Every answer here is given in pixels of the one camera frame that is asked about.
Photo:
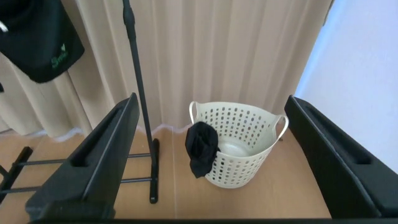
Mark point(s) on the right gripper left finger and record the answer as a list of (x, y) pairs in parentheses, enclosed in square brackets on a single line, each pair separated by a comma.
[(93, 177)]

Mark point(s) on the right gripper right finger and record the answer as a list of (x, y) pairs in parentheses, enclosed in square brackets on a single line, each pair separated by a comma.
[(342, 174)]

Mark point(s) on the black garment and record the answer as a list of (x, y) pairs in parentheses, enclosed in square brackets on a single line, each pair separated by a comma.
[(37, 37), (202, 146)]

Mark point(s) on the white laundry basket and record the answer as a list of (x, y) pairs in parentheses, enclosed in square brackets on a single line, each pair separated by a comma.
[(242, 118)]

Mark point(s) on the black clothes rack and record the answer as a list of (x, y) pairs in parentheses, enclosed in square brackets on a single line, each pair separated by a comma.
[(136, 62)]

